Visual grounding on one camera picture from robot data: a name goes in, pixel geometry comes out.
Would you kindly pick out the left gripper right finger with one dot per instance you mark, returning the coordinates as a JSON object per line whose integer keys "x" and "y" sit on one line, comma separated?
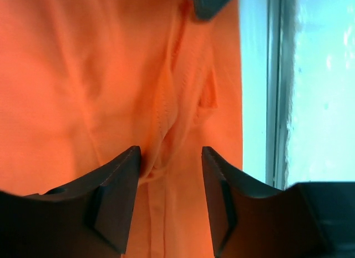
{"x": 249, "y": 218}

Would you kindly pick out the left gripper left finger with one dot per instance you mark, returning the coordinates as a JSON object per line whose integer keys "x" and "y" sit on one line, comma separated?
{"x": 87, "y": 217}

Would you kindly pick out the white front cover panel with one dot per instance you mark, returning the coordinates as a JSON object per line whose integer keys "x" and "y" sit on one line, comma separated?
{"x": 320, "y": 145}

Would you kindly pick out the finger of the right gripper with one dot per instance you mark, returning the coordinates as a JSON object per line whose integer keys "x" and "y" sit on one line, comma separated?
{"x": 208, "y": 9}

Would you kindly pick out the orange t shirt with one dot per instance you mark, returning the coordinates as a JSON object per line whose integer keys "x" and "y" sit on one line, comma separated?
{"x": 83, "y": 80}

